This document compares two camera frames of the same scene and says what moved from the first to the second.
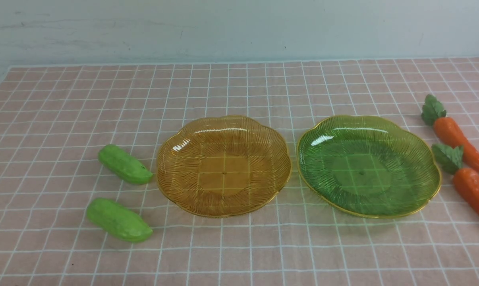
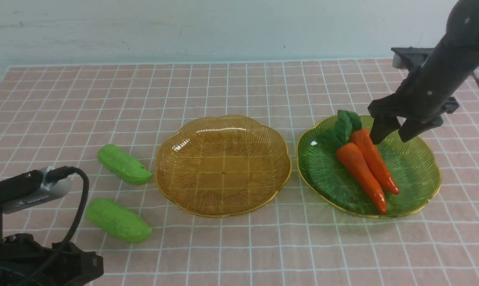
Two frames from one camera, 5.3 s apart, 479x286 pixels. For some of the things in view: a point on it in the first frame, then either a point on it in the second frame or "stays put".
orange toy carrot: x=475 y=192 -> x=351 y=160
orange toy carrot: x=433 y=114 -> x=349 y=128
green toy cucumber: x=124 y=165 stays put
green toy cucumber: x=118 y=222 stays put
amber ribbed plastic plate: x=222 y=166 stays put
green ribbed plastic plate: x=368 y=166 stays put
